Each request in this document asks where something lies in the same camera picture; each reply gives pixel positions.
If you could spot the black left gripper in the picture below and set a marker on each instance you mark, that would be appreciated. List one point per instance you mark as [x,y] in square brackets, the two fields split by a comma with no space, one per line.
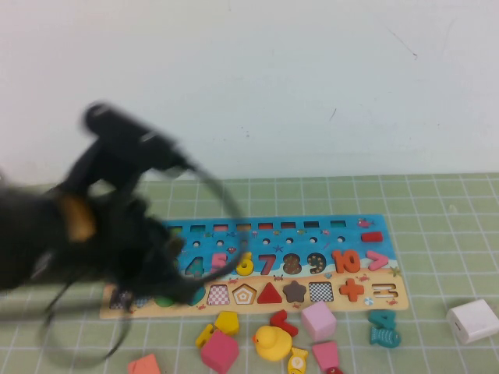
[124,136]

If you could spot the yellow number six piece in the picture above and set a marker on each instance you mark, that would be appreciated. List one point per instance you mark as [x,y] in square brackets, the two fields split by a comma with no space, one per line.
[245,265]

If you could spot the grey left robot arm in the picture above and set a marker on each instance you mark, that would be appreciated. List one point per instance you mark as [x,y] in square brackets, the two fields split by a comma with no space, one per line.
[23,241]

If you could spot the pink number five piece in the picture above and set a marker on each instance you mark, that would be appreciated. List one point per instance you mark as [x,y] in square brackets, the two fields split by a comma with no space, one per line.
[219,263]

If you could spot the green circle piece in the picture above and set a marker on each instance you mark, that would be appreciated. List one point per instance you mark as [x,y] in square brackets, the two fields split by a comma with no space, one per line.
[163,302]

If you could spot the teal heart piece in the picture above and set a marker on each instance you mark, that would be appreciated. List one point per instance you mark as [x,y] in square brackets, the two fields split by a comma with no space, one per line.
[199,298]

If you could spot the red triangle piece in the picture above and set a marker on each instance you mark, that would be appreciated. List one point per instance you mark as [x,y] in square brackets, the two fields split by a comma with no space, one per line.
[269,296]

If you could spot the blue number shape puzzle board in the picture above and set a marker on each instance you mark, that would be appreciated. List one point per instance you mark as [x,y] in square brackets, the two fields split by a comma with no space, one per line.
[319,249]

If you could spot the brown star piece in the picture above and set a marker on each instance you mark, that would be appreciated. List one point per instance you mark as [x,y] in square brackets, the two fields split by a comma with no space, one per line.
[295,292]

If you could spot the red number piece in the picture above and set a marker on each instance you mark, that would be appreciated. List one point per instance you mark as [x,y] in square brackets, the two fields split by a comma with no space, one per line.
[286,325]

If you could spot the orange number ten piece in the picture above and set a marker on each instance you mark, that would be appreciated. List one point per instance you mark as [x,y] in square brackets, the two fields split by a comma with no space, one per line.
[346,262]

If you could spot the red minus sign piece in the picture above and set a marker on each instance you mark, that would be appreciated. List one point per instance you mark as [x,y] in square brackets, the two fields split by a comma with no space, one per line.
[371,237]

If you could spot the orange plus sign piece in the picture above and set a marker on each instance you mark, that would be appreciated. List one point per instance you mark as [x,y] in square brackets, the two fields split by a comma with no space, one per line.
[351,290]

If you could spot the pink greater-than sign piece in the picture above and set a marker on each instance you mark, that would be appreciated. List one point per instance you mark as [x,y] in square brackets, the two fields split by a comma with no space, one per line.
[377,261]

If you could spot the yellow fish piece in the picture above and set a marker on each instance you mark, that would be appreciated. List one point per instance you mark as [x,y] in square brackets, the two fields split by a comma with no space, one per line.
[297,361]

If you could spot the red fish piece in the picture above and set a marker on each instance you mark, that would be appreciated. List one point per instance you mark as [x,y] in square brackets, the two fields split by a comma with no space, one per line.
[334,370]

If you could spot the teal number four piece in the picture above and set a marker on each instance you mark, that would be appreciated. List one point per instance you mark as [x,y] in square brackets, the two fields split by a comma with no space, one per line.
[382,317]

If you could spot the teal fish piece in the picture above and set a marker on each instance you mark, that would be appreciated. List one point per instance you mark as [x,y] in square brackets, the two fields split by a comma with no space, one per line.
[384,337]

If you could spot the yellow pentagon block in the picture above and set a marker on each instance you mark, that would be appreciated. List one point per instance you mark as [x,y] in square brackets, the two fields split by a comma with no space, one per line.
[227,323]

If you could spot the orange block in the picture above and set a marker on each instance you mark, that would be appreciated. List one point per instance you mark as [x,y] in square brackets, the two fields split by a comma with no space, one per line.
[143,366]

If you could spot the crimson square block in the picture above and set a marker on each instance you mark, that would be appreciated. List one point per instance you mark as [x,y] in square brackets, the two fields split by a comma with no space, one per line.
[219,353]

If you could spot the yellow rubber duck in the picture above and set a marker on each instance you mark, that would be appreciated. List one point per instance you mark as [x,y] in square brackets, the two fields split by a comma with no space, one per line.
[274,344]

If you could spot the light pink cube block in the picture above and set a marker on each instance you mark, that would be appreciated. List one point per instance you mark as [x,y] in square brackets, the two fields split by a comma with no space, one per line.
[317,321]

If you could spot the pink trapezoid block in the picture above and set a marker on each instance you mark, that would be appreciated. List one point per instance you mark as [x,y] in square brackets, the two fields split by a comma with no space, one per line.
[324,355]

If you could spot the white wall charger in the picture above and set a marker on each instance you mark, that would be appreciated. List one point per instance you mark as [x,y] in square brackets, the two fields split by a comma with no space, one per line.
[473,321]

